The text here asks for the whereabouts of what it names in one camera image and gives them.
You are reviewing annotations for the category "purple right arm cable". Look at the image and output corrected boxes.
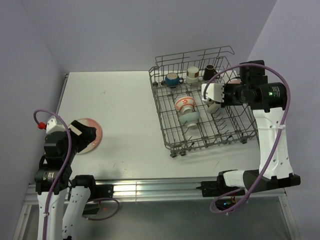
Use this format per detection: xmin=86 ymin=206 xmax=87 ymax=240
xmin=202 ymin=63 xmax=291 ymax=214

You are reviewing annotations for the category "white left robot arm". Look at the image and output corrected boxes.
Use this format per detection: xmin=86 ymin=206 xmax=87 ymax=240
xmin=34 ymin=120 xmax=98 ymax=240

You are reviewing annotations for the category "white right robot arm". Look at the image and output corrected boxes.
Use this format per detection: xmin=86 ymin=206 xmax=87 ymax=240
xmin=216 ymin=60 xmax=301 ymax=195

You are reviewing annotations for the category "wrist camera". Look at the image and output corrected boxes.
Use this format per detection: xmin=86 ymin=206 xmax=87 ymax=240
xmin=46 ymin=116 xmax=66 ymax=135
xmin=201 ymin=83 xmax=225 ymax=103

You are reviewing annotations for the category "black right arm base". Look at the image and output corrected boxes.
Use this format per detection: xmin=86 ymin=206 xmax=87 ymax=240
xmin=196 ymin=173 xmax=246 ymax=211

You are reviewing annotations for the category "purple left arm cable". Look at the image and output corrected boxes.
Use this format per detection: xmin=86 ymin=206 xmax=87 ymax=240
xmin=33 ymin=108 xmax=120 ymax=240

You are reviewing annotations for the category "grey wire dish rack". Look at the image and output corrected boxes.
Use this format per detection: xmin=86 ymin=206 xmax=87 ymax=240
xmin=148 ymin=45 xmax=258 ymax=157

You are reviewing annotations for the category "dark blue mug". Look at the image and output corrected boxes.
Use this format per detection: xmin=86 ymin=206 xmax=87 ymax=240
xmin=164 ymin=72 xmax=184 ymax=89

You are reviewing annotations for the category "pale green bowl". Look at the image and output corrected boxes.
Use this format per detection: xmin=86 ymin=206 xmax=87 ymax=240
xmin=179 ymin=111 xmax=200 ymax=128

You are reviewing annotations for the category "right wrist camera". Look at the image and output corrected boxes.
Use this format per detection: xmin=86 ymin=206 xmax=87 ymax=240
xmin=201 ymin=83 xmax=225 ymax=103

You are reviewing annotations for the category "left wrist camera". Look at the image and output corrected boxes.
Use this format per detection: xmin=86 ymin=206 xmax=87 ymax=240
xmin=46 ymin=116 xmax=66 ymax=135

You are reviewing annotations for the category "brown ceramic mug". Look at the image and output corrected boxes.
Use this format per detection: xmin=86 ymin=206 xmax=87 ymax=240
xmin=203 ymin=64 xmax=218 ymax=81

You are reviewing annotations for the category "pink cream plate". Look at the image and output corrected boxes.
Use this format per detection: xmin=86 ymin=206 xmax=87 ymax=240
xmin=74 ymin=117 xmax=104 ymax=156
xmin=228 ymin=79 xmax=242 ymax=84

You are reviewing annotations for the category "aluminium mounting rail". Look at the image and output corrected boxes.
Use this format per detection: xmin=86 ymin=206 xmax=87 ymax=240
xmin=23 ymin=175 xmax=287 ymax=206

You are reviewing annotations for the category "grey brown tumbler cup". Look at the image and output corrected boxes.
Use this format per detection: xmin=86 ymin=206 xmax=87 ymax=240
xmin=186 ymin=66 xmax=199 ymax=84

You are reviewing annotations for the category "orange patterned small bowl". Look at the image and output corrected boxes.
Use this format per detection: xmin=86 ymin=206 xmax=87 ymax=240
xmin=174 ymin=96 xmax=196 ymax=115

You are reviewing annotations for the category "blue cream plate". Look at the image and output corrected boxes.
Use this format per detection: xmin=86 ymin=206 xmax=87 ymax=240
xmin=206 ymin=102 xmax=221 ymax=115

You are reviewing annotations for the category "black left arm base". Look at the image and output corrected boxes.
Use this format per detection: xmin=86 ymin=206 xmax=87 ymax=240
xmin=83 ymin=183 xmax=114 ymax=216

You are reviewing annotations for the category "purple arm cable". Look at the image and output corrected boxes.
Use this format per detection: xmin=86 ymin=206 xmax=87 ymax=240
xmin=33 ymin=108 xmax=120 ymax=240
xmin=202 ymin=63 xmax=291 ymax=214

